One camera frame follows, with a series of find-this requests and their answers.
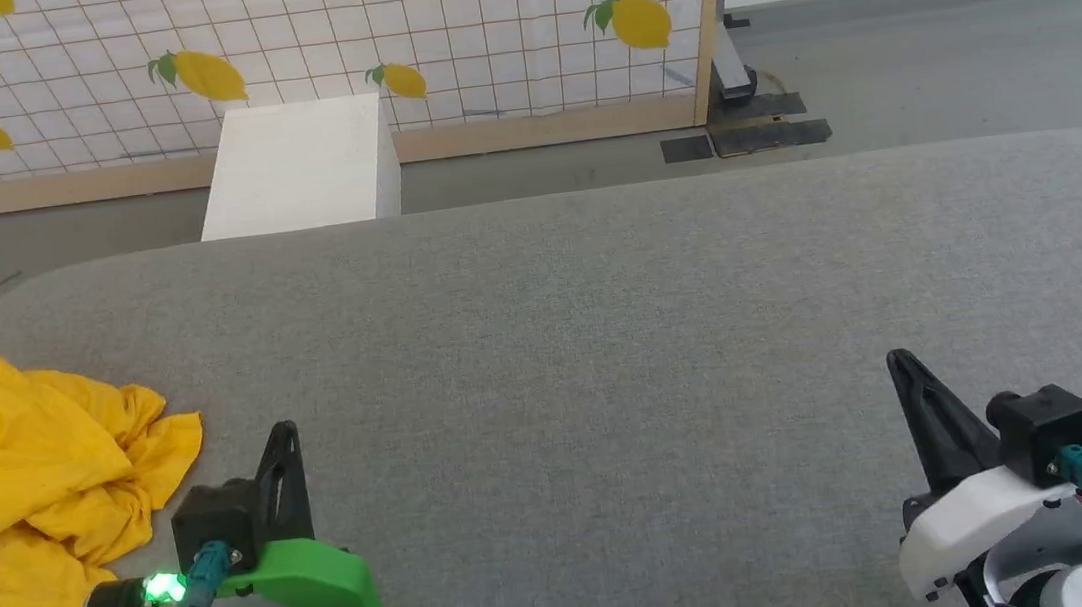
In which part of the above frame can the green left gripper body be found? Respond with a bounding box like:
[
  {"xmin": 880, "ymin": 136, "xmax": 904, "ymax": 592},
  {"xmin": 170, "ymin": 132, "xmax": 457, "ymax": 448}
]
[{"xmin": 74, "ymin": 529, "xmax": 384, "ymax": 607}]

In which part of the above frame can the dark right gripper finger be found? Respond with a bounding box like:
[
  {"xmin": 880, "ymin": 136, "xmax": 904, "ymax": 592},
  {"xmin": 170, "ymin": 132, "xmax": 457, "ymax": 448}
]
[
  {"xmin": 898, "ymin": 339, "xmax": 1009, "ymax": 493},
  {"xmin": 885, "ymin": 345, "xmax": 960, "ymax": 497}
]

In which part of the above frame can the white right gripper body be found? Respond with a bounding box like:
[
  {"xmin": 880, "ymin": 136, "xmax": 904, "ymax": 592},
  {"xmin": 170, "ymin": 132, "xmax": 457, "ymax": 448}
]
[{"xmin": 886, "ymin": 437, "xmax": 1082, "ymax": 605}]

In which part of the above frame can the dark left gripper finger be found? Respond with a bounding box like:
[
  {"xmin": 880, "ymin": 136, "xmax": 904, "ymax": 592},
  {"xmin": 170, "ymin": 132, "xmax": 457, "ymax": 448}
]
[
  {"xmin": 272, "ymin": 420, "xmax": 317, "ymax": 545},
  {"xmin": 250, "ymin": 423, "xmax": 299, "ymax": 548}
]

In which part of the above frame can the yellow t-shirt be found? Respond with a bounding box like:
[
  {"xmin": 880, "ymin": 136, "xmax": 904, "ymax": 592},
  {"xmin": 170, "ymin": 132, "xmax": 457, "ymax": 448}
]
[{"xmin": 0, "ymin": 319, "xmax": 223, "ymax": 607}]

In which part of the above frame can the white box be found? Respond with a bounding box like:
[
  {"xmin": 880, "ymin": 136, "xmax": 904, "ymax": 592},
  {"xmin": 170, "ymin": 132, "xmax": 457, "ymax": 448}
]
[{"xmin": 187, "ymin": 91, "xmax": 408, "ymax": 243}]

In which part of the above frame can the long black floor tape patch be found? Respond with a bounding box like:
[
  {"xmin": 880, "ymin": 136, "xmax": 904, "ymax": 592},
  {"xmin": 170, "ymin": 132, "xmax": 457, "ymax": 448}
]
[{"xmin": 712, "ymin": 116, "xmax": 835, "ymax": 158}]

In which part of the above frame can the small black floor tape patch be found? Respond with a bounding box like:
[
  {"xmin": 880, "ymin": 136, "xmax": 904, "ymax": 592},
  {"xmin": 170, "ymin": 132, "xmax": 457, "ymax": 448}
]
[{"xmin": 660, "ymin": 133, "xmax": 716, "ymax": 166}]

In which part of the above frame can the metal partition foot with caster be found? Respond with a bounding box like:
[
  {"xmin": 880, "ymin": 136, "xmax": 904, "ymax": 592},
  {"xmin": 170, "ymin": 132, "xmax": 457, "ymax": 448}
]
[{"xmin": 706, "ymin": 10, "xmax": 762, "ymax": 106}]

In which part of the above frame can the lemon print partition panel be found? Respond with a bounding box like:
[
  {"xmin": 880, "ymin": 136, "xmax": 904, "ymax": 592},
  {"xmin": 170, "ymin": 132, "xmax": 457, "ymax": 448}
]
[{"xmin": 0, "ymin": 0, "xmax": 752, "ymax": 217}]

